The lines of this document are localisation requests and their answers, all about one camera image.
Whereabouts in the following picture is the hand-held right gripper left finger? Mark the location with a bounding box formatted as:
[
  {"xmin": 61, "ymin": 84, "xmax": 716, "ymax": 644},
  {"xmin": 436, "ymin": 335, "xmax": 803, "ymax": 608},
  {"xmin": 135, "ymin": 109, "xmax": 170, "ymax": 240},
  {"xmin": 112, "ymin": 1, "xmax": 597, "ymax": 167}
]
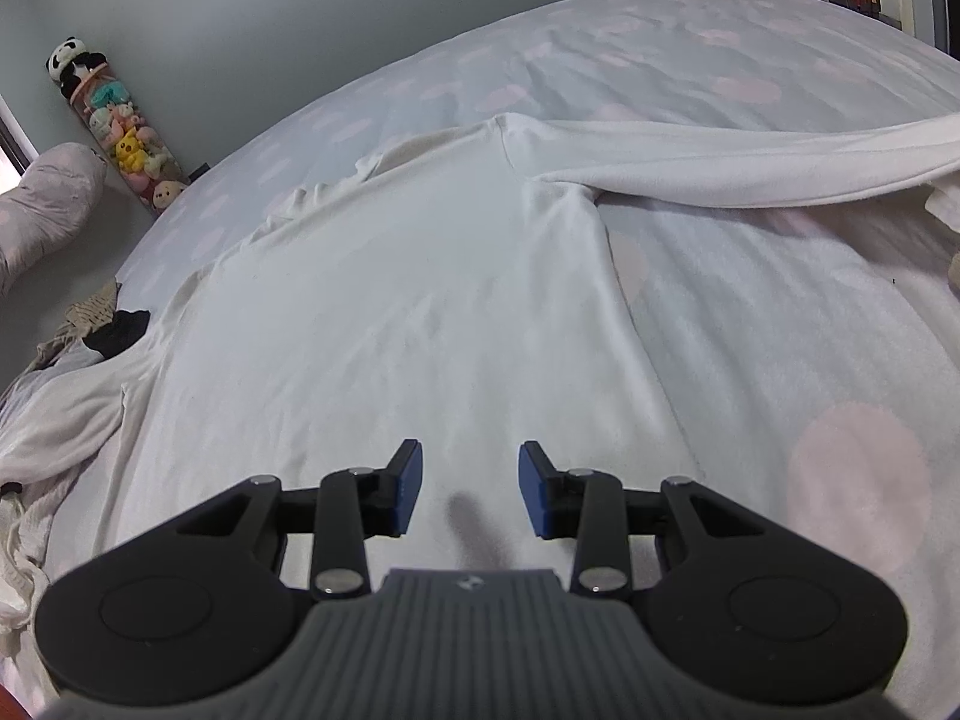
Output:
[{"xmin": 176, "ymin": 439, "xmax": 425, "ymax": 601}]

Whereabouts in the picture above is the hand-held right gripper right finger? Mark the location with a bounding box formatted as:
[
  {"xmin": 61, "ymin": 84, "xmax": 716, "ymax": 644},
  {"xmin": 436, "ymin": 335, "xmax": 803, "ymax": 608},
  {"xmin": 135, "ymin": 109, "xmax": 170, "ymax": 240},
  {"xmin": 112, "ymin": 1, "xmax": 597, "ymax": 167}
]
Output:
[{"xmin": 517, "ymin": 441, "xmax": 767, "ymax": 601}]

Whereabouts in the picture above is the white long-sleeve garment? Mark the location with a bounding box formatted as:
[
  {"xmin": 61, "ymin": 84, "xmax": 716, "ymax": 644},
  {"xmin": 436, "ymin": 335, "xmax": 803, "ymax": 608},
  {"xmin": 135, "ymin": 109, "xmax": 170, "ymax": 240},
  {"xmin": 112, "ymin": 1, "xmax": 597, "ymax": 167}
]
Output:
[{"xmin": 0, "ymin": 112, "xmax": 960, "ymax": 586}]

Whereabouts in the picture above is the black garment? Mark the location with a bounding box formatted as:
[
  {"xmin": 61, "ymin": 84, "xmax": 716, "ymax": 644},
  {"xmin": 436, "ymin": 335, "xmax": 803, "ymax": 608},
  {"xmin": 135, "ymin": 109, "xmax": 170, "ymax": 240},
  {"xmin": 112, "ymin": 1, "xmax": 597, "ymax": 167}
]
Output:
[{"xmin": 82, "ymin": 309, "xmax": 152, "ymax": 358}]

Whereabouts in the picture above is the beige knit garment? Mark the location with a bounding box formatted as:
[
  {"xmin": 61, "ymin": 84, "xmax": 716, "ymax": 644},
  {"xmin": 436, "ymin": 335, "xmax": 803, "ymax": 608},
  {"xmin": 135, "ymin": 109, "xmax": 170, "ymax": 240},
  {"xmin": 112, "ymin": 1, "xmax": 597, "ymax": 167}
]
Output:
[{"xmin": 61, "ymin": 279, "xmax": 122, "ymax": 342}]

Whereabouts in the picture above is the grey garment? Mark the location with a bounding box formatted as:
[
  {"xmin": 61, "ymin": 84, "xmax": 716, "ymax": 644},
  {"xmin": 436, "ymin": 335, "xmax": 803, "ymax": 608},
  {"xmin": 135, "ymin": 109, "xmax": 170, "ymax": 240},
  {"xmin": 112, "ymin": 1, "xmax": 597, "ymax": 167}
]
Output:
[{"xmin": 0, "ymin": 345, "xmax": 113, "ymax": 421}]

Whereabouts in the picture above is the cream ribbed knit garment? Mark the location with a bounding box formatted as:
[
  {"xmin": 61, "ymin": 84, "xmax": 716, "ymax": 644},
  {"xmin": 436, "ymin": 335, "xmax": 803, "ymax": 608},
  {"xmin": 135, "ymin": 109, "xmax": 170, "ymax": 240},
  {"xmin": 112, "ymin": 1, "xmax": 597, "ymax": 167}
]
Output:
[{"xmin": 0, "ymin": 476, "xmax": 65, "ymax": 635}]

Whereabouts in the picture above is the clear tube of plush toys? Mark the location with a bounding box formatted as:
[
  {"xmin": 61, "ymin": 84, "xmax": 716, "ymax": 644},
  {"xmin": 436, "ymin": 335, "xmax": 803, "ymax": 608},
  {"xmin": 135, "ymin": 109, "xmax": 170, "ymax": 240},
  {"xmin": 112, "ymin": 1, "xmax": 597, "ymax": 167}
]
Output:
[{"xmin": 64, "ymin": 64, "xmax": 190, "ymax": 217}]

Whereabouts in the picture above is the person's orange clothing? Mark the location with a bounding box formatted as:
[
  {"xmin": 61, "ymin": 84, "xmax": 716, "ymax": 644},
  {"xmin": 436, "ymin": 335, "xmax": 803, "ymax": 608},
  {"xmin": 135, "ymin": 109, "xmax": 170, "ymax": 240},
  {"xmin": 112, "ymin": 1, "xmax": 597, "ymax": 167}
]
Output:
[{"xmin": 0, "ymin": 679, "xmax": 46, "ymax": 720}]

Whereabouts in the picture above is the pink-dotted pillow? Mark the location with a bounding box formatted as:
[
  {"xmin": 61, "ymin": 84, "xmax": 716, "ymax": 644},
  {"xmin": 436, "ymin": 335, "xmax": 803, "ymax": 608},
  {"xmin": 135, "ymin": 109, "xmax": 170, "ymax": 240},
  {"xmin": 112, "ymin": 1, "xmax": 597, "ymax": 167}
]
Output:
[{"xmin": 0, "ymin": 141, "xmax": 108, "ymax": 293}]

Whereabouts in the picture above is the panda plush toy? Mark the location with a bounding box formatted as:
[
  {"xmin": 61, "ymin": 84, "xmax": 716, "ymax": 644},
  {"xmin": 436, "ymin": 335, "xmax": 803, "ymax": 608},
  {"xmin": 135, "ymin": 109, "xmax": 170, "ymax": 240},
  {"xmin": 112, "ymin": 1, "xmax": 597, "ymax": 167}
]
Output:
[{"xmin": 46, "ymin": 36, "xmax": 110, "ymax": 91}]

